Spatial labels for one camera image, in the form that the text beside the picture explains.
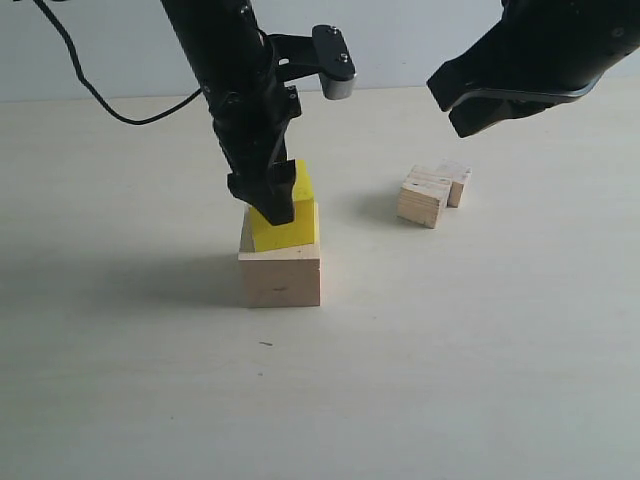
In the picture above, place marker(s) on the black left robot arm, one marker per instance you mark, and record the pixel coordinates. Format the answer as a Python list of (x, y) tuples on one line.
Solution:
[(197, 21)]

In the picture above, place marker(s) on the small wooden cube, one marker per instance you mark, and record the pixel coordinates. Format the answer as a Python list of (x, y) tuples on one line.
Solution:
[(459, 174)]

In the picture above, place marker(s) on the medium grained wooden cube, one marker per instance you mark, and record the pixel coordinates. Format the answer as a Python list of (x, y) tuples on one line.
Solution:
[(423, 196)]

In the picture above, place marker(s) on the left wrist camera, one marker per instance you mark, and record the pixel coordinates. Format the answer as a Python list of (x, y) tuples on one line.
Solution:
[(324, 53)]

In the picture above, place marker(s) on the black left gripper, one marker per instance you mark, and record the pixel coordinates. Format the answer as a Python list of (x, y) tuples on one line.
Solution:
[(251, 111)]

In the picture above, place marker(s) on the large light wooden cube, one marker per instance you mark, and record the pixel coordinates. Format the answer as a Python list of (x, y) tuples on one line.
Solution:
[(282, 278)]

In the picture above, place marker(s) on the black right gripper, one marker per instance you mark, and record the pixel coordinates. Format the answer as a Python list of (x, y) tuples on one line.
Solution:
[(540, 54)]

